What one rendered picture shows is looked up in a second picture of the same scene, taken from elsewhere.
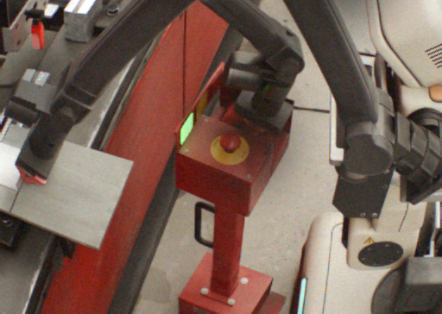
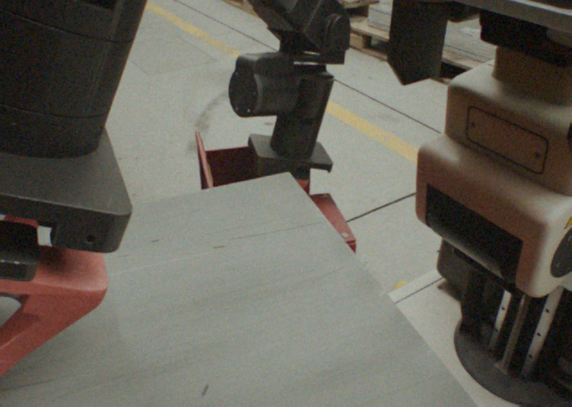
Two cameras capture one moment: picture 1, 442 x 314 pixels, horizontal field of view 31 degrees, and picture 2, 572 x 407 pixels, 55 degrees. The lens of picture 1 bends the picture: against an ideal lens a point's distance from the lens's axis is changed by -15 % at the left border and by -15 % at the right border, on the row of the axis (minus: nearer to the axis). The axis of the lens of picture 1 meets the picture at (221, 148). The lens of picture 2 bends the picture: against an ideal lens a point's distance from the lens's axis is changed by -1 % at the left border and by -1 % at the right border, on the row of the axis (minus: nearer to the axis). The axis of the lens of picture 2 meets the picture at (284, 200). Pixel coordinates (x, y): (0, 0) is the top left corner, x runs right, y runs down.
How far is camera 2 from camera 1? 1.24 m
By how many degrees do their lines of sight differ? 33
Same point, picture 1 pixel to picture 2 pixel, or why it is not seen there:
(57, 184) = (118, 327)
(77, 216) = (291, 369)
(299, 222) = not seen: hidden behind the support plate
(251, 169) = (339, 226)
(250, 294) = not seen: outside the picture
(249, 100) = (270, 149)
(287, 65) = (337, 23)
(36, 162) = (19, 172)
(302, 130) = not seen: hidden behind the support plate
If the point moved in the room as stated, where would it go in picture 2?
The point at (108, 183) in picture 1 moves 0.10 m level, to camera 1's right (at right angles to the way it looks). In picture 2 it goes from (283, 233) to (417, 171)
